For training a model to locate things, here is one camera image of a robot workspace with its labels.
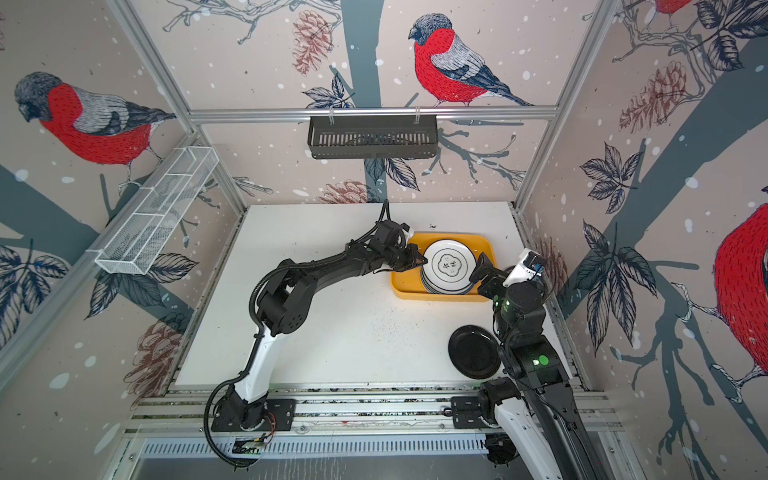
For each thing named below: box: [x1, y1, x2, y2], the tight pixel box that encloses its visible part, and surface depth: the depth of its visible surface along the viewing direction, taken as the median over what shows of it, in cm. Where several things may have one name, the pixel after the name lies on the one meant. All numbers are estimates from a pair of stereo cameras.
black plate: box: [448, 325, 502, 380], surface depth 84 cm
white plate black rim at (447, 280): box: [420, 266, 476, 295], surface depth 94 cm
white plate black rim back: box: [421, 239, 477, 294], surface depth 95 cm
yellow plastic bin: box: [390, 264, 491, 302], surface depth 95 cm
